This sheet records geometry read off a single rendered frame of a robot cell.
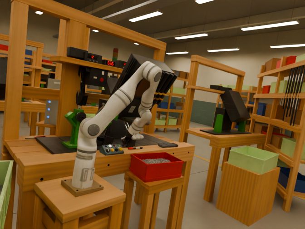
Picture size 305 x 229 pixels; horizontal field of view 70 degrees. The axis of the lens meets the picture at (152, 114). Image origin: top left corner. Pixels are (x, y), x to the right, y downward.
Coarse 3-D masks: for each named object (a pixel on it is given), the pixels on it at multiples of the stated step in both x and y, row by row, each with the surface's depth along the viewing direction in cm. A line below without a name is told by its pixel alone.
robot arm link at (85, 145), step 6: (84, 120) 103; (78, 138) 105; (84, 138) 106; (96, 138) 109; (78, 144) 103; (84, 144) 102; (90, 144) 104; (96, 144) 107; (78, 150) 102; (84, 150) 101; (90, 150) 102; (96, 150) 105
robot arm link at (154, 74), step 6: (156, 66) 111; (150, 72) 110; (156, 72) 109; (150, 78) 111; (156, 78) 112; (150, 84) 114; (156, 84) 116; (150, 90) 118; (144, 96) 123; (150, 96) 122; (144, 102) 126; (150, 102) 126
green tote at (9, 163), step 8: (8, 160) 101; (0, 168) 99; (8, 168) 93; (0, 176) 99; (8, 176) 85; (0, 184) 100; (8, 184) 89; (8, 192) 90; (0, 200) 69; (8, 200) 91; (0, 208) 65; (0, 216) 68; (0, 224) 68
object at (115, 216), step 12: (36, 204) 104; (120, 204) 106; (36, 216) 104; (48, 216) 98; (84, 216) 121; (96, 216) 103; (108, 216) 104; (120, 216) 108; (36, 228) 104; (48, 228) 98; (60, 228) 86; (72, 228) 89; (84, 228) 95; (96, 228) 100; (108, 228) 104
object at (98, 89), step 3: (108, 72) 916; (117, 75) 954; (87, 87) 899; (90, 87) 886; (93, 87) 895; (96, 87) 902; (99, 87) 936; (102, 87) 918; (87, 90) 869; (90, 90) 878; (93, 90) 887; (96, 90) 894; (99, 90) 909; (87, 102) 922
